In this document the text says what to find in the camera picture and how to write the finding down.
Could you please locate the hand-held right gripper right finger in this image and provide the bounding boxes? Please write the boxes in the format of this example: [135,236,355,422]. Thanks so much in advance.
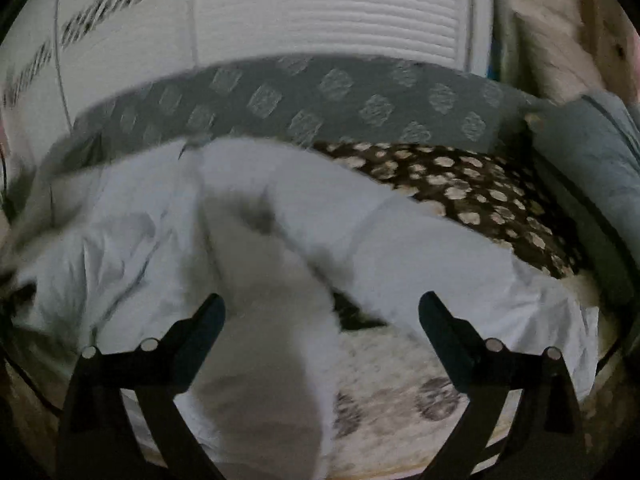
[418,291,588,480]

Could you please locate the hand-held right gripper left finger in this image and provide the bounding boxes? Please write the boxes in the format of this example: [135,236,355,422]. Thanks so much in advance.
[56,292,227,480]

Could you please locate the white quilted comforter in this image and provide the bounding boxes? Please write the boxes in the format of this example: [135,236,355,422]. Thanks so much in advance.
[10,137,601,480]

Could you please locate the beige patterned bed sheet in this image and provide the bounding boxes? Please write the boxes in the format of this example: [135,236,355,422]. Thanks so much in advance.
[325,270,621,476]

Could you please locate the brown floral blanket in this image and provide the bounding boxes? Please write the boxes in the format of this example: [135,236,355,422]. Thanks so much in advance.
[312,141,586,332]

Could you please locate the light blue folded blanket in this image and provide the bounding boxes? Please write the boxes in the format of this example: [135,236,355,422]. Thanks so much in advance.
[520,90,640,311]

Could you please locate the grey patterned mattress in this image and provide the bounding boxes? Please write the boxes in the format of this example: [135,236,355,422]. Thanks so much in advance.
[50,55,531,171]

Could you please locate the white louvered wardrobe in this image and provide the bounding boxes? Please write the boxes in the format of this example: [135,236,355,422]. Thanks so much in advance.
[0,0,496,126]

